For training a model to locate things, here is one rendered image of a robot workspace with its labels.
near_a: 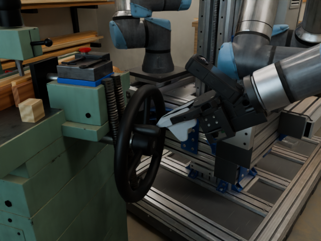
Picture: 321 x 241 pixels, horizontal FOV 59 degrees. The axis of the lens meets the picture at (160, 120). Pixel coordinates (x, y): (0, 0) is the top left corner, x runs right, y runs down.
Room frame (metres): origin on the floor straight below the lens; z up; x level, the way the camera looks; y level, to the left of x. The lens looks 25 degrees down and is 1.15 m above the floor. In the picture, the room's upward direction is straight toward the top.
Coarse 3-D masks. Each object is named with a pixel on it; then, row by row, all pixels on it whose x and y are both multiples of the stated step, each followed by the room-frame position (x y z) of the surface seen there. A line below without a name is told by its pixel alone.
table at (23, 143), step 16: (128, 80) 0.95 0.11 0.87; (48, 96) 0.70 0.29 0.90; (0, 112) 0.59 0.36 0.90; (16, 112) 0.59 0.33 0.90; (48, 112) 0.59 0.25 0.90; (0, 128) 0.51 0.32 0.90; (16, 128) 0.51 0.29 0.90; (32, 128) 0.51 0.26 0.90; (48, 128) 0.55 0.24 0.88; (64, 128) 0.59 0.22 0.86; (80, 128) 0.57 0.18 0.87; (96, 128) 0.57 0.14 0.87; (0, 144) 0.44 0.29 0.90; (16, 144) 0.47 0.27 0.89; (32, 144) 0.50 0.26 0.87; (48, 144) 0.54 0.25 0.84; (0, 160) 0.43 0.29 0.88; (16, 160) 0.46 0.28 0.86; (0, 176) 0.42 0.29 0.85
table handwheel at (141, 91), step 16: (144, 96) 0.58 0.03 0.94; (160, 96) 0.69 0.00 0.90; (128, 112) 0.53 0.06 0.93; (144, 112) 0.62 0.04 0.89; (160, 112) 0.71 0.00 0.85; (128, 128) 0.51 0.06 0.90; (160, 128) 0.72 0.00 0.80; (112, 144) 0.62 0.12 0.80; (128, 144) 0.49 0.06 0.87; (144, 144) 0.58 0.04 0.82; (160, 144) 0.71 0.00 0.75; (160, 160) 0.69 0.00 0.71; (128, 176) 0.50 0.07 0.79; (128, 192) 0.49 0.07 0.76; (144, 192) 0.57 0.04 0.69
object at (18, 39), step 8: (0, 32) 0.69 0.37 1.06; (8, 32) 0.68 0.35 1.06; (16, 32) 0.67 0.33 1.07; (24, 32) 0.69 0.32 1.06; (32, 32) 0.71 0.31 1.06; (0, 40) 0.69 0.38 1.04; (8, 40) 0.68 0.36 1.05; (16, 40) 0.67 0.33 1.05; (24, 40) 0.68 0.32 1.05; (32, 40) 0.71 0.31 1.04; (40, 40) 0.73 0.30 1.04; (0, 48) 0.69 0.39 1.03; (8, 48) 0.68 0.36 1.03; (16, 48) 0.67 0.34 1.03; (24, 48) 0.68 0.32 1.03; (32, 48) 0.70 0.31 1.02; (40, 48) 0.73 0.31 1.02; (0, 56) 0.69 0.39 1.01; (8, 56) 0.68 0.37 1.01; (16, 56) 0.68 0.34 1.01; (24, 56) 0.67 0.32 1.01; (32, 56) 0.70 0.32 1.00
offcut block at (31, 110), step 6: (24, 102) 0.55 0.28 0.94; (30, 102) 0.55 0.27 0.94; (36, 102) 0.55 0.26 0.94; (42, 102) 0.57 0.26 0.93; (24, 108) 0.54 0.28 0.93; (30, 108) 0.53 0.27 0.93; (36, 108) 0.55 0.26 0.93; (42, 108) 0.57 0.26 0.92; (24, 114) 0.54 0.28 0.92; (30, 114) 0.54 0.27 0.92; (36, 114) 0.54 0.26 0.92; (42, 114) 0.56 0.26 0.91; (24, 120) 0.54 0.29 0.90; (30, 120) 0.54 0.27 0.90; (36, 120) 0.54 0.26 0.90
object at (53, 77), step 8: (56, 56) 0.74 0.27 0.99; (32, 64) 0.66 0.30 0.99; (40, 64) 0.68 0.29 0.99; (48, 64) 0.71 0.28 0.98; (56, 64) 0.74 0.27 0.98; (32, 72) 0.66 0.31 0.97; (40, 72) 0.68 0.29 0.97; (48, 72) 0.70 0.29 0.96; (56, 72) 0.73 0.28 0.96; (32, 80) 0.66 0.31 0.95; (40, 80) 0.67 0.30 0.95; (48, 80) 0.69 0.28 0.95; (40, 88) 0.67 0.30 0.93; (40, 96) 0.66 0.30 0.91
